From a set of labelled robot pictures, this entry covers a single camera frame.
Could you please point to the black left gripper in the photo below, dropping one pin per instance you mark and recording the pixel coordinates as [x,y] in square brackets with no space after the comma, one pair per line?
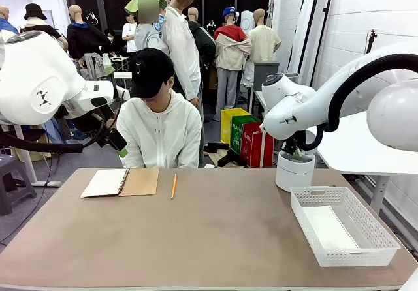
[93,119]

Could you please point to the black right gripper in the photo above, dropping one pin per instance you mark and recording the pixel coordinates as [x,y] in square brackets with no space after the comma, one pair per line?
[294,143]

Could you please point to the brown spiral notebook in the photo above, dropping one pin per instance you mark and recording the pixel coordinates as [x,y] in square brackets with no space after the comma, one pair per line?
[107,181]

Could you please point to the yellow pencil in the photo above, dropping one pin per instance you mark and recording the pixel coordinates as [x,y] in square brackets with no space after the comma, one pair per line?
[173,186]

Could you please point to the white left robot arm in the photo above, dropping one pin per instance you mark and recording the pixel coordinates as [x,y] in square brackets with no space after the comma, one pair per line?
[26,75]

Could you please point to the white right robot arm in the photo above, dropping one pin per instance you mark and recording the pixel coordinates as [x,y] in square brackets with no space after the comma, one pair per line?
[300,115]

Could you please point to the white round lidded trash bin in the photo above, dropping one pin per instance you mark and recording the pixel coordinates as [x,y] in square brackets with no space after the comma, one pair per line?
[294,173]

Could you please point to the red recycling bag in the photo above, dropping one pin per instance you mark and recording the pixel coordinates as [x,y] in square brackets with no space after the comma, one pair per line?
[253,150]

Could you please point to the person in white hoodie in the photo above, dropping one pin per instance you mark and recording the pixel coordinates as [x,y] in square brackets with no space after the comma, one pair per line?
[160,134]

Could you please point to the green recycling bag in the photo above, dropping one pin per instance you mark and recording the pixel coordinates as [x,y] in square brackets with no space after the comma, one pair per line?
[238,134]

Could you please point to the large white table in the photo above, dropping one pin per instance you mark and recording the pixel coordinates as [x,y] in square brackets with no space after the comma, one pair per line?
[359,154]

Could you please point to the black floor stand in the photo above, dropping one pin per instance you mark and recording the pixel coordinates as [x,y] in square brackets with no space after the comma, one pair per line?
[228,155]

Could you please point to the small white side table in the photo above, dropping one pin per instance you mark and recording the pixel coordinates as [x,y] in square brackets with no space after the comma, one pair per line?
[258,97]

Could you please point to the yellow recycling bag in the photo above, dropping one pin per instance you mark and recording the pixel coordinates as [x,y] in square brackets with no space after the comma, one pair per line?
[233,124]

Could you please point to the metal tray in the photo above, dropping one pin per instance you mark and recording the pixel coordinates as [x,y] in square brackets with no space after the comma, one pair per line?
[293,76]

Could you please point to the black baseball cap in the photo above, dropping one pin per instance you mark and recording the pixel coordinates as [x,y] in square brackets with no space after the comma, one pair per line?
[150,72]

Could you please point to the white desk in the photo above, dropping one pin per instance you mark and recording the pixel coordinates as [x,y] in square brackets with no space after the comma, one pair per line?
[24,160]

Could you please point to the grey cabinet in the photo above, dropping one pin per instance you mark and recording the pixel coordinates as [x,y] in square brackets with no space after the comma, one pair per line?
[261,70]

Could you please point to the background person with mask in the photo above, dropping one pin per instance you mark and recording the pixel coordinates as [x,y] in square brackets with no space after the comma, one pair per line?
[111,39]

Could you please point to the grey plastic stool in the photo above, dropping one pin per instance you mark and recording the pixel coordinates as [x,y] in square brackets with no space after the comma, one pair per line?
[13,180]

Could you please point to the mannequin in black hoodie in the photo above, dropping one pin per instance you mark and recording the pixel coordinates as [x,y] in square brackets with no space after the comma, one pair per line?
[85,39]

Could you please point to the background person white t-shirt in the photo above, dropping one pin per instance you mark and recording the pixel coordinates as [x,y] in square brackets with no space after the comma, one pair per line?
[130,33]

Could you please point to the white perforated plastic basket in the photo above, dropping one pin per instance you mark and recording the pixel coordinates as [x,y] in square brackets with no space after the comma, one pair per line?
[375,235]

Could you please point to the mannequin with green hat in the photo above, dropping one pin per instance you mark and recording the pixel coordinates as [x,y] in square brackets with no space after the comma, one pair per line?
[147,33]

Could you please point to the mannequin in cream shirt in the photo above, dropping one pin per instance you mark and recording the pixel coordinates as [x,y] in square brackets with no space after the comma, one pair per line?
[263,43]

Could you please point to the mannequin blue cap red jacket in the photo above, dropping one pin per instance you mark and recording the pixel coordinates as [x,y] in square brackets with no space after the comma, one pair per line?
[230,53]

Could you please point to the tall mannequin in white shirt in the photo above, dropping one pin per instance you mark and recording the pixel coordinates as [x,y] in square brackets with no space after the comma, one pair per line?
[181,43]

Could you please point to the black tripod stand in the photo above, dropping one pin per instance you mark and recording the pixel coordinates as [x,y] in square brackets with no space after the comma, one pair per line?
[370,41]

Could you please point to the mannequin in dark green hoodie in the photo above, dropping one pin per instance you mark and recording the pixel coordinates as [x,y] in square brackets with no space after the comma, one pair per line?
[204,43]

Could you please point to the white oval device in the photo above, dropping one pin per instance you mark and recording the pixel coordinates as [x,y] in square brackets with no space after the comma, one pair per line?
[247,21]

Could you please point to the mannequin with black hat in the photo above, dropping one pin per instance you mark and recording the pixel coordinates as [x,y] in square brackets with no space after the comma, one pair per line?
[34,13]

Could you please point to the mannequin with blue white jacket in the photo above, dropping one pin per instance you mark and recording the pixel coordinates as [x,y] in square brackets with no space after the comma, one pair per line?
[5,23]

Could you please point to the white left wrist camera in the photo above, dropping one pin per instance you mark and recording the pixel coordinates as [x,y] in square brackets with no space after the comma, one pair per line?
[121,92]

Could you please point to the black wall pipe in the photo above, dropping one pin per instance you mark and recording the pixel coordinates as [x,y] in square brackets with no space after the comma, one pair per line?
[321,36]
[310,20]

